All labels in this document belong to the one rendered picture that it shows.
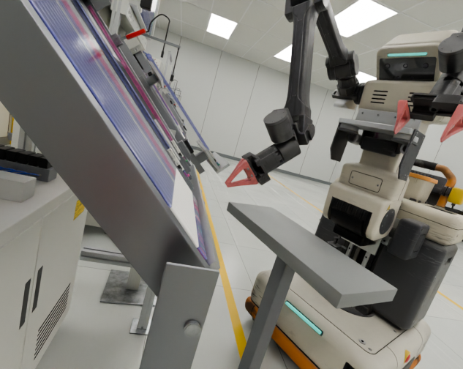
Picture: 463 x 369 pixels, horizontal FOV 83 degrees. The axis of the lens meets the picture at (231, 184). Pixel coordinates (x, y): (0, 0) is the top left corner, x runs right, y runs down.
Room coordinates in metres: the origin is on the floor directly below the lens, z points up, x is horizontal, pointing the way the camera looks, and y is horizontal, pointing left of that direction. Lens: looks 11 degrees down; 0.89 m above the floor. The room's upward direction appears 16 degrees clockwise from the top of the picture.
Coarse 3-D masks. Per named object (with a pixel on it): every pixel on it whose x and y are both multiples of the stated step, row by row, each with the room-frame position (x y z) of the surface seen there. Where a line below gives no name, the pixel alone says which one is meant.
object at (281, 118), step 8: (272, 112) 0.66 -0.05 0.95; (280, 112) 0.65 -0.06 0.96; (288, 112) 0.66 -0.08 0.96; (264, 120) 0.65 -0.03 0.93; (272, 120) 0.63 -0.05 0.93; (280, 120) 0.62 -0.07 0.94; (288, 120) 0.64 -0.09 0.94; (272, 128) 0.63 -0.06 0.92; (280, 128) 0.62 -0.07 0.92; (288, 128) 0.63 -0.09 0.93; (296, 128) 0.68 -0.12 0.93; (312, 128) 0.71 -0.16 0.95; (272, 136) 0.64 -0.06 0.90; (280, 136) 0.63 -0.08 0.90; (288, 136) 0.64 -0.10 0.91; (296, 136) 0.70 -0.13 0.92; (304, 136) 0.68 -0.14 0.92; (312, 136) 0.71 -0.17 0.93; (304, 144) 0.70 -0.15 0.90
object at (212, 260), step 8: (192, 168) 0.86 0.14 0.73; (192, 176) 0.75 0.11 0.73; (192, 184) 0.67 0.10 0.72; (192, 192) 0.60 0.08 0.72; (200, 192) 0.59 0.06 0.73; (200, 200) 0.52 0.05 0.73; (200, 208) 0.48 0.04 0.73; (200, 216) 0.44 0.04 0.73; (208, 224) 0.41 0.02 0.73; (208, 232) 0.37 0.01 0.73; (208, 240) 0.34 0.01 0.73; (208, 248) 0.32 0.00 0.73; (208, 256) 0.30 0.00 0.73; (216, 256) 0.30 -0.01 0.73; (208, 264) 0.29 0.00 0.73; (216, 264) 0.29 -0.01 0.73
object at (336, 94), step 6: (348, 78) 1.15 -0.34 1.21; (354, 78) 1.14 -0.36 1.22; (342, 84) 1.16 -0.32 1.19; (348, 84) 1.15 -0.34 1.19; (354, 84) 1.15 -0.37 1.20; (336, 90) 1.24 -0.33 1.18; (342, 90) 1.17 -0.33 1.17; (348, 90) 1.16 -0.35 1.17; (354, 90) 1.16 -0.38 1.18; (336, 96) 1.21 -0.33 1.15; (342, 96) 1.18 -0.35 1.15; (348, 96) 1.17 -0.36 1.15
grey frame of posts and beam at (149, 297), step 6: (24, 132) 0.82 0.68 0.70; (24, 138) 0.82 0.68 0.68; (18, 144) 0.82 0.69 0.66; (24, 144) 0.83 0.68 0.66; (30, 144) 0.82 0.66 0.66; (30, 150) 0.82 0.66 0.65; (36, 150) 0.86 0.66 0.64; (150, 288) 0.94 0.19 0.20; (150, 294) 0.95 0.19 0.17; (144, 300) 0.94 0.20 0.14; (150, 300) 0.94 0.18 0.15; (144, 306) 0.94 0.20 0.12; (150, 306) 0.94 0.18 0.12; (144, 312) 0.94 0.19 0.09; (150, 312) 0.94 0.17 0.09; (144, 318) 0.95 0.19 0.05; (138, 324) 0.94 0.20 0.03; (144, 324) 0.94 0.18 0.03
